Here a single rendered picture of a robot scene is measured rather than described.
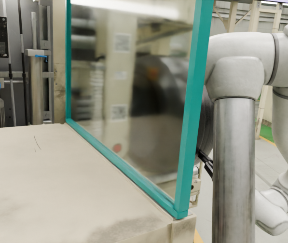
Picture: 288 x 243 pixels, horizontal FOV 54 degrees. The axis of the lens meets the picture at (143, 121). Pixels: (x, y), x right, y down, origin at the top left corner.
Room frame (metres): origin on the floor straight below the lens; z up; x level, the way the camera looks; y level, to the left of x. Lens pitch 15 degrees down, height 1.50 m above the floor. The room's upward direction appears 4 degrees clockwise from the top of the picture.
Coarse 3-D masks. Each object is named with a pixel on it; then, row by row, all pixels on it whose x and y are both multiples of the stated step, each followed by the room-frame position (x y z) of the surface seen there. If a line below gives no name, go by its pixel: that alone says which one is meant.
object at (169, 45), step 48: (96, 0) 0.64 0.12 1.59; (144, 0) 0.47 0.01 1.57; (192, 0) 0.37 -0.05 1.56; (96, 48) 0.64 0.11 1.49; (144, 48) 0.47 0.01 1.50; (192, 48) 0.36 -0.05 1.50; (96, 96) 0.63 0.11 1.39; (144, 96) 0.46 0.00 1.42; (192, 96) 0.35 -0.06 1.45; (96, 144) 0.61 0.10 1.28; (144, 144) 0.45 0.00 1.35; (192, 144) 0.36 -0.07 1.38
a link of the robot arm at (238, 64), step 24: (216, 48) 0.71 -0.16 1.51; (240, 48) 0.70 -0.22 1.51; (264, 48) 0.70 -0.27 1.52; (216, 72) 0.70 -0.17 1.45; (240, 72) 0.68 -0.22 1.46; (264, 72) 0.70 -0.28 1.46; (216, 96) 0.70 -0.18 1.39; (240, 96) 0.68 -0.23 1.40; (216, 120) 0.69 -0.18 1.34; (240, 120) 0.66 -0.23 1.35; (216, 144) 0.67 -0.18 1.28; (240, 144) 0.63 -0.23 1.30; (216, 168) 0.64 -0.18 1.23; (240, 168) 0.61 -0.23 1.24; (216, 192) 0.62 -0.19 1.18; (240, 192) 0.59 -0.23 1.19; (216, 216) 0.60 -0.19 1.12; (240, 216) 0.57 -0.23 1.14; (216, 240) 0.58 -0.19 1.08; (240, 240) 0.55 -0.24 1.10
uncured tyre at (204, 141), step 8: (208, 96) 1.22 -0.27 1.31; (208, 104) 1.20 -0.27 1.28; (200, 112) 1.17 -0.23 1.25; (208, 112) 1.19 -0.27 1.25; (200, 120) 1.16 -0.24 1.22; (208, 120) 1.19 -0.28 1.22; (200, 128) 1.16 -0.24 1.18; (208, 128) 1.19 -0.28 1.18; (200, 136) 1.17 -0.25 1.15; (208, 136) 1.19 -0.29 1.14; (200, 144) 1.18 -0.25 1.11; (208, 144) 1.21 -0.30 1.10; (208, 152) 1.25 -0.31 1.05; (200, 160) 1.26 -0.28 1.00
